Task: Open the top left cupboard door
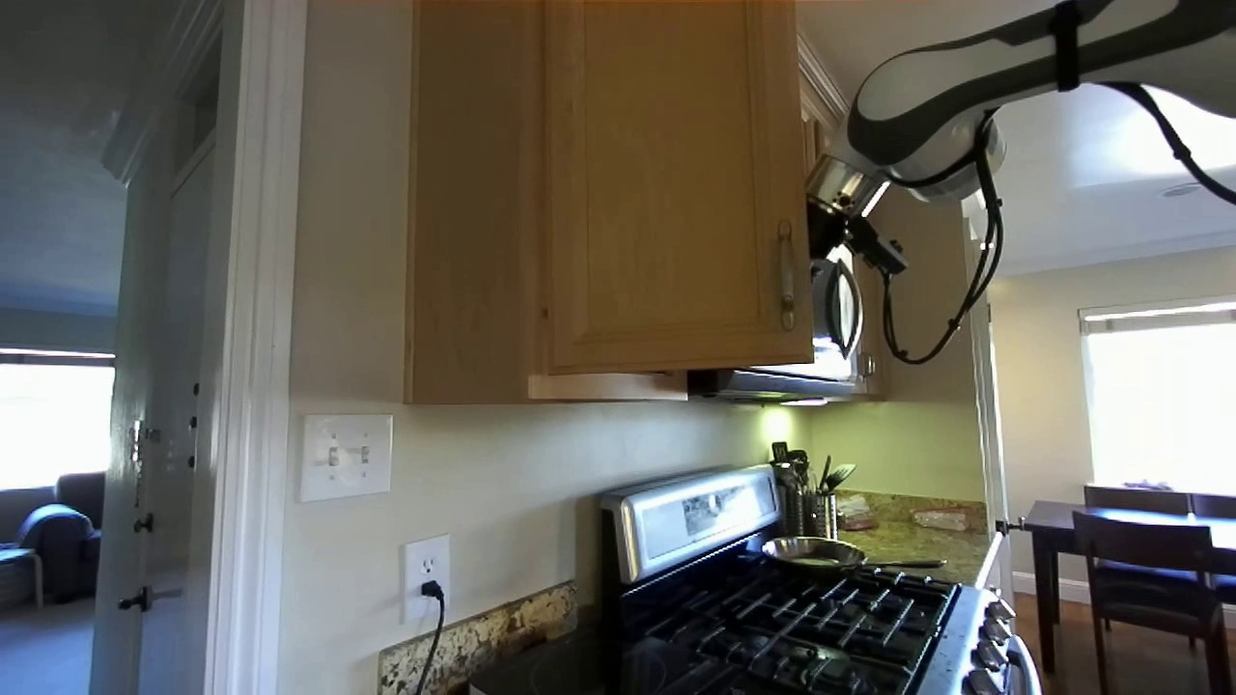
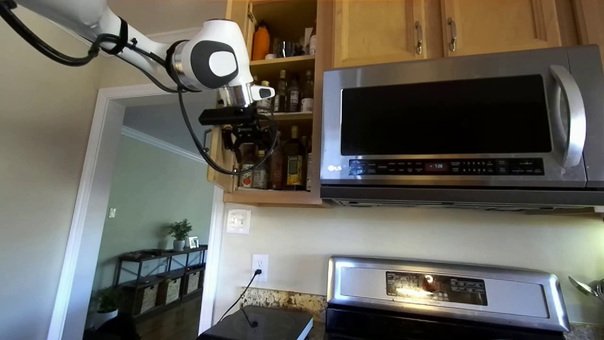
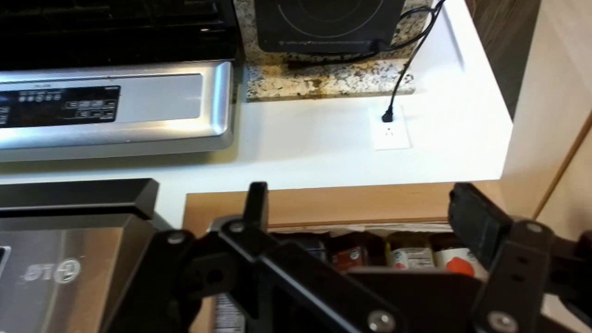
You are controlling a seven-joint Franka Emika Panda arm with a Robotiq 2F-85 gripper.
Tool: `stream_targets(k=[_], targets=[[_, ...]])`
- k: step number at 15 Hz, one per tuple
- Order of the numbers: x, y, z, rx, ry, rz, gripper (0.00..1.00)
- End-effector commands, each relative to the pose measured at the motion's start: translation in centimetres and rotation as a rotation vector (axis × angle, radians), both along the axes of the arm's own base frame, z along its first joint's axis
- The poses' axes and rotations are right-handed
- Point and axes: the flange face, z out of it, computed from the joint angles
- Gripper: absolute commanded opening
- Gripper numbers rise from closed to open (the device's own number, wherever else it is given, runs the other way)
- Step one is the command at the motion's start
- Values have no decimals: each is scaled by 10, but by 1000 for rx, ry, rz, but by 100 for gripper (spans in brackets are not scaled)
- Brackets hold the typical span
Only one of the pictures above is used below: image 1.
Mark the dark utensil holder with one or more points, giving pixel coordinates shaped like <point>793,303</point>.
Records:
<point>790,495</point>

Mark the bright living room window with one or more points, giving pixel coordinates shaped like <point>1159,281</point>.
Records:
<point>50,418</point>

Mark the black door lever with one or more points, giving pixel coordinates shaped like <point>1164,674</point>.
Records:
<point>143,598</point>

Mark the granite backsplash strip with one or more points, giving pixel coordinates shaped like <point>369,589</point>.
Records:
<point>487,630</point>

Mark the white door frame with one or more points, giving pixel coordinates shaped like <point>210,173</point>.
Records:
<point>253,348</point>

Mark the speckled granite countertop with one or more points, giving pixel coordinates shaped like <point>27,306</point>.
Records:
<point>938,544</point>

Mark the stainless steel gas stove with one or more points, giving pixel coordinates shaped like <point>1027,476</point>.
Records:
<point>798,619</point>

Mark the white interior door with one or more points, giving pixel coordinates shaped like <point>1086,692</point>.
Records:
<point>158,450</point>

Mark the dark wooden dining table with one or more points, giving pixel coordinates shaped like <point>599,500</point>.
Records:
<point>1134,522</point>

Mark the blue armchair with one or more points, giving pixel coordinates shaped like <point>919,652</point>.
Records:
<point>59,534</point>

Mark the wooden wall cupboard carcass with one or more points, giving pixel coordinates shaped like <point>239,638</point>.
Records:
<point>468,195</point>

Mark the bright window with blind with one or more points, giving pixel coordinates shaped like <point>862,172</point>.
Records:
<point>1159,397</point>

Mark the white light switch plate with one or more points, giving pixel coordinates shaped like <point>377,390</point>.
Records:
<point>345,456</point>

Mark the wooden cupboard door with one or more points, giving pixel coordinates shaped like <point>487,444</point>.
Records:
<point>656,195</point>

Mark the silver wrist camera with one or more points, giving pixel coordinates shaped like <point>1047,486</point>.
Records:
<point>843,184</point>

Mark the stainless steel microwave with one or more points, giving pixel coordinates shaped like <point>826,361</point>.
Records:
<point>785,381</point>

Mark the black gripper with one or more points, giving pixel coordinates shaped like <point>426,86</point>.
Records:
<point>870,236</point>

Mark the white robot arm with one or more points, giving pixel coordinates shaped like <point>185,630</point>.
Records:
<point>980,91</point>

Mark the light utensil jar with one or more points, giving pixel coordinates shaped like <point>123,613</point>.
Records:
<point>823,507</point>

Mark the white wall outlet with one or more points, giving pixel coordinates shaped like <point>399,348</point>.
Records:
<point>426,571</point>

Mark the black cast iron grate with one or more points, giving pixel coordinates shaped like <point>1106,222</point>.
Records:
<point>798,624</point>

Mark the metal frying pan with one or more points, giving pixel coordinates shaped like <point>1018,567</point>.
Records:
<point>811,549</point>

